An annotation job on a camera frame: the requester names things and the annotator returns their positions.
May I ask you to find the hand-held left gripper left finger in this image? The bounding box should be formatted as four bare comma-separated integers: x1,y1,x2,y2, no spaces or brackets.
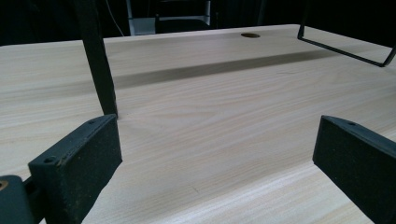
28,114,123,224

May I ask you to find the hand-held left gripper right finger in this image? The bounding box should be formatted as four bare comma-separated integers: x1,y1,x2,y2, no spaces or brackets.
312,115,396,224

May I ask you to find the black metal shelf rack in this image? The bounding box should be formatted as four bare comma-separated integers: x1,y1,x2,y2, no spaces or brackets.
73,0,396,119

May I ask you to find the thin white cable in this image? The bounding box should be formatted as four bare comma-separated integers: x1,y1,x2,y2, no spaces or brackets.
105,0,126,37

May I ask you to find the pale metal frame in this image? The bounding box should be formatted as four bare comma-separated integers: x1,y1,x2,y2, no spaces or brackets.
125,0,213,36

